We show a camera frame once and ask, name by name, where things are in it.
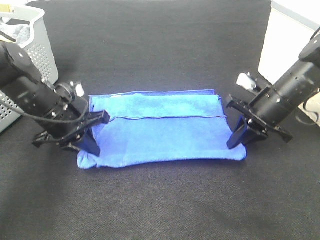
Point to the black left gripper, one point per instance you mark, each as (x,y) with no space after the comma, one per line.
(69,125)

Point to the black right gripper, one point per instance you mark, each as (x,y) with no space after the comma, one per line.
(273,104)

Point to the blue microfiber towel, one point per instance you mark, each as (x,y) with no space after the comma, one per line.
(148,127)

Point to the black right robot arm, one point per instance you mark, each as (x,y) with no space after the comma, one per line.
(310,53)

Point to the black tablecloth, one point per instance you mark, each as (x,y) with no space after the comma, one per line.
(118,46)

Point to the grey perforated plastic basket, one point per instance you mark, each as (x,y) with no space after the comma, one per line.
(34,60)

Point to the white plastic storage box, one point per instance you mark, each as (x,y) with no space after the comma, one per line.
(290,27)

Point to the grey cloth in basket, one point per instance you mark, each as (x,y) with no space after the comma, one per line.
(18,33)

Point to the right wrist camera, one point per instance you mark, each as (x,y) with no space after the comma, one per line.
(247,82)

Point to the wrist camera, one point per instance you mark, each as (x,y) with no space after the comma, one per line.
(69,91)
(247,82)

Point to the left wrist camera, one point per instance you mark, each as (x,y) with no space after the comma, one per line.
(69,91)

